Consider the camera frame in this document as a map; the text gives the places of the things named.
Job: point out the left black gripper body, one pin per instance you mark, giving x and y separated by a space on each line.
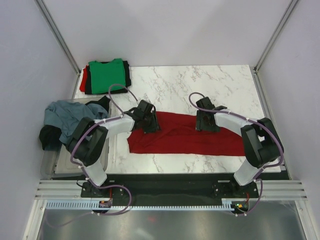
150 124

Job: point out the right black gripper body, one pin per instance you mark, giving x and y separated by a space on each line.
201 123

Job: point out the dark red t shirt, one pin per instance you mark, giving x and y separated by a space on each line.
178 135

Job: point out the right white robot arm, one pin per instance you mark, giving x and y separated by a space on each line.
260 140

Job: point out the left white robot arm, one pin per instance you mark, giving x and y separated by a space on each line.
88 139

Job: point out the folded black t shirt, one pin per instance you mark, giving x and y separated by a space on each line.
115 88

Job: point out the folded green t shirt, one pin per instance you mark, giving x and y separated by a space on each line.
103 75

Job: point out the folded red t shirt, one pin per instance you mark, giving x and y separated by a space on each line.
83 79

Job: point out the grey blue t shirt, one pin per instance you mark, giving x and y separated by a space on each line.
66 115

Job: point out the black t shirt in bin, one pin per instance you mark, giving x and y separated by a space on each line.
48 136

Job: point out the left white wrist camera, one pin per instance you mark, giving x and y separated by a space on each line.
145 107

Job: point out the right aluminium frame post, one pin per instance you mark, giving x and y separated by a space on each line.
276 34

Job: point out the aluminium frame post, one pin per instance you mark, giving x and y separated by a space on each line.
276 34
57 34

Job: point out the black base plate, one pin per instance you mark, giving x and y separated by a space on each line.
167 200

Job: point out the white slotted cable duct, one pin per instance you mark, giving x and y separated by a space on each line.
98 205

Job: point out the aluminium rail front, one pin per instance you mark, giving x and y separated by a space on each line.
218 189

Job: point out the left aluminium frame post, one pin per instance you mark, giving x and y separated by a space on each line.
57 34

